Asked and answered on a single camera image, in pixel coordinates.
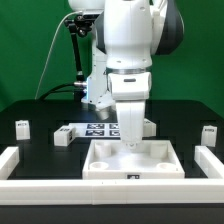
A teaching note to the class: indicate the white U-shaped fence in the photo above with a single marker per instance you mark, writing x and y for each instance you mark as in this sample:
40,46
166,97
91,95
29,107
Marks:
92,192

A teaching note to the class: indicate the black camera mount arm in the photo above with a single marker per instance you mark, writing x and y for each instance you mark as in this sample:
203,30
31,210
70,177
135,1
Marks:
79,26

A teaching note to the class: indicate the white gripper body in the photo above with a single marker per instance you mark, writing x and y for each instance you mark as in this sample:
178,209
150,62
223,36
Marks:
130,92

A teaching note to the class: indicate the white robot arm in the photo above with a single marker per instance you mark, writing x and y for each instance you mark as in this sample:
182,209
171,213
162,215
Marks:
126,34

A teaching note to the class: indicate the fiducial marker sheet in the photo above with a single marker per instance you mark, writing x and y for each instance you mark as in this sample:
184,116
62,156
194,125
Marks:
96,130

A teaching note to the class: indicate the white square tabletop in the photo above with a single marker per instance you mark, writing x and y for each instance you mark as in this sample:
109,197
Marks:
151,159

